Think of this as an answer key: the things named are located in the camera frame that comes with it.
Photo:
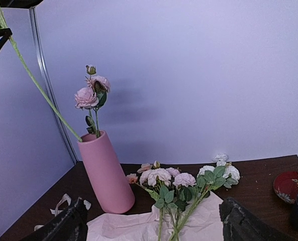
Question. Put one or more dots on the red floral plate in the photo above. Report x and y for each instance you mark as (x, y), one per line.
(285, 186)

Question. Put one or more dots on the orange flower stem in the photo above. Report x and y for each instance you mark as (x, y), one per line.
(3, 25)

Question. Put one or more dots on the pink tapered vase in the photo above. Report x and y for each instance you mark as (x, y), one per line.
(105, 173)

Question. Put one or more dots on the left aluminium corner post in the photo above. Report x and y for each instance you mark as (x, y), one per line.
(47, 82)

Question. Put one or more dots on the pink peony flower stem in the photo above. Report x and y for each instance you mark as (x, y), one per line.
(92, 98)

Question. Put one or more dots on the artificial flower bouquet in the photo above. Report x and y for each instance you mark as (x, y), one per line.
(178, 193)

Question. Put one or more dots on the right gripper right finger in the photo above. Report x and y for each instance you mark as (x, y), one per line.
(240, 224)

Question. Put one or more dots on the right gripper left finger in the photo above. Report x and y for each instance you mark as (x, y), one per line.
(70, 224)

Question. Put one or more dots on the cream ribbon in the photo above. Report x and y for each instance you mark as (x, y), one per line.
(67, 199)

